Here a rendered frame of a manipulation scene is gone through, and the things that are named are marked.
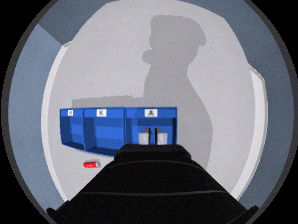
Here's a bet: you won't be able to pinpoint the blue three-compartment bin tray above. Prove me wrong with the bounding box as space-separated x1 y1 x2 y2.
60 107 177 157

